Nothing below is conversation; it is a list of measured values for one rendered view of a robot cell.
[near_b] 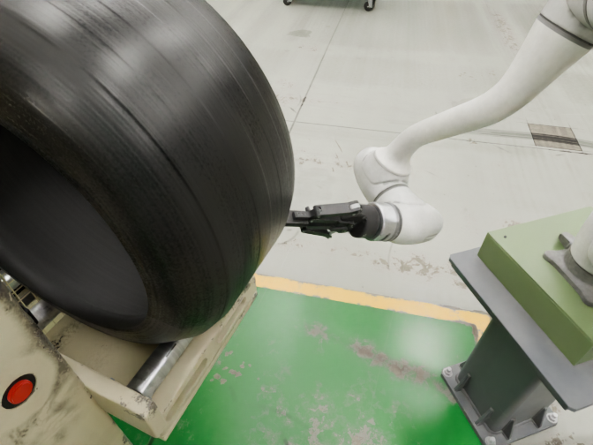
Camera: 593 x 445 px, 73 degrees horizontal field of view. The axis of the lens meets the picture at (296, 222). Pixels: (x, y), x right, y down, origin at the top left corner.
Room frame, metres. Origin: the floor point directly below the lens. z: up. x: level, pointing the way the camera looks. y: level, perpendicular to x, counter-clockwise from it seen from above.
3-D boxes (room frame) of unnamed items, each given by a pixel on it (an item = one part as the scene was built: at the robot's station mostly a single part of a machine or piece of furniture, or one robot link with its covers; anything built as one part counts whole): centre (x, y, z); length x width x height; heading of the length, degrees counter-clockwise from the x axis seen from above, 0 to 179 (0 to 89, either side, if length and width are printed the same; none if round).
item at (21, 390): (0.23, 0.36, 1.06); 0.03 x 0.02 x 0.03; 156
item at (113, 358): (0.50, 0.33, 0.80); 0.37 x 0.36 x 0.02; 66
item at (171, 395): (0.44, 0.21, 0.84); 0.36 x 0.09 x 0.06; 156
